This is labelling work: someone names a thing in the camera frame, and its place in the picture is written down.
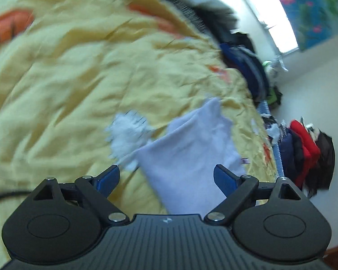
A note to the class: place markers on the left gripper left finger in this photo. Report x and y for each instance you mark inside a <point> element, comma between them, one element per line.
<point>93,193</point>

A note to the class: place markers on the dark folded clothes pile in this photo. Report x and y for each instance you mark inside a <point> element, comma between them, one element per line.
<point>237,50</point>

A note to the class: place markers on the green plastic chair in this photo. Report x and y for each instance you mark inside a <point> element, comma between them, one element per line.
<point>272,70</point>

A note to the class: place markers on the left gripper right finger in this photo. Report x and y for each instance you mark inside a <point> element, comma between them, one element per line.
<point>239,195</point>

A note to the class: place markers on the bright window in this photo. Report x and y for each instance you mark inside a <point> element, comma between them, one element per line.
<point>273,19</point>

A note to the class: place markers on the light blue woven basket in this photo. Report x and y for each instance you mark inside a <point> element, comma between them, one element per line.
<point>263,108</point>

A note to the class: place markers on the yellow floral bed quilt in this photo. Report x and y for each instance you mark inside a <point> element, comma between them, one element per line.
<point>81,62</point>

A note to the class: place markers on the blue floral curtain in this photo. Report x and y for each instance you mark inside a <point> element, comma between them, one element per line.
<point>313,21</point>

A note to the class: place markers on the red and dark clothes pile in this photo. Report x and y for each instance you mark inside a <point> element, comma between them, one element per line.
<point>307,156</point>

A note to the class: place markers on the light lavender lace-trim shirt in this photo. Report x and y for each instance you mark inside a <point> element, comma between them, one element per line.
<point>180,165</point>

